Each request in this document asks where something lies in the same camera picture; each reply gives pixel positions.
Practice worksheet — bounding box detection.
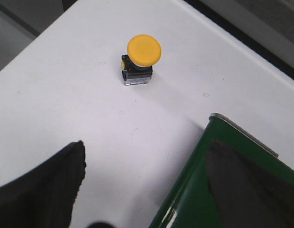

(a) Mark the aluminium conveyor frame rail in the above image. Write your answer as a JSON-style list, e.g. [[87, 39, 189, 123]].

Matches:
[[209, 113, 279, 158]]

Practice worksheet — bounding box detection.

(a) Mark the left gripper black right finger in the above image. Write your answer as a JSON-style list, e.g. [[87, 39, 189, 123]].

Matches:
[[206, 141, 294, 228]]

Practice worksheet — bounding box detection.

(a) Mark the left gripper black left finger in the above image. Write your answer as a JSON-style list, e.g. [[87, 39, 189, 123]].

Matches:
[[0, 141, 86, 228]]

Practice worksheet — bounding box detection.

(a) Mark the yellow push button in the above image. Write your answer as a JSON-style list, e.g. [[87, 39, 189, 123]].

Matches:
[[122, 34, 161, 86]]

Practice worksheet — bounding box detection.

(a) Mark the green conveyor belt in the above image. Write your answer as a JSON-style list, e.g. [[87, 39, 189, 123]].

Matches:
[[150, 119, 294, 228]]

